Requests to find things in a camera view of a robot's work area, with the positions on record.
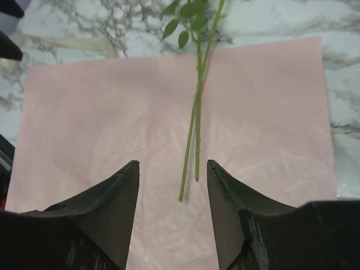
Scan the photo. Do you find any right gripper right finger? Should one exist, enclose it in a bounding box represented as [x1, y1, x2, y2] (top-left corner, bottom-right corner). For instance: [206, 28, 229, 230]
[207, 160, 359, 269]

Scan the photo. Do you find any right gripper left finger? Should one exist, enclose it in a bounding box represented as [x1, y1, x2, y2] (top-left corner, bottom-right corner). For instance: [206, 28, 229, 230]
[1, 160, 140, 269]

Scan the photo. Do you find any purple wrapping paper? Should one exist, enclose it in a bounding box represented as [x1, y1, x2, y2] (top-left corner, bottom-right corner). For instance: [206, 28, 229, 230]
[6, 37, 336, 269]

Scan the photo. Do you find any beige ribbon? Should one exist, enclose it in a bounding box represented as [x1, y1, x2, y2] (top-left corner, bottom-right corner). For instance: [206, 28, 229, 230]
[10, 31, 119, 59]

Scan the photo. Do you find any peach rose stem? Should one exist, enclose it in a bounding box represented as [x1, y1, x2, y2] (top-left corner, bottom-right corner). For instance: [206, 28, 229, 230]
[178, 1, 225, 202]

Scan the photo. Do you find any cream rose stem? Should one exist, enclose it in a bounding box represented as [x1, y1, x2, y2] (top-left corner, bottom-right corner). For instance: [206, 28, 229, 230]
[161, 1, 209, 182]

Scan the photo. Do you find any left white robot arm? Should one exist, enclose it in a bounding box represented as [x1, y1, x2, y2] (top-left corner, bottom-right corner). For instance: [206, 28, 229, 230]
[1, 0, 24, 61]

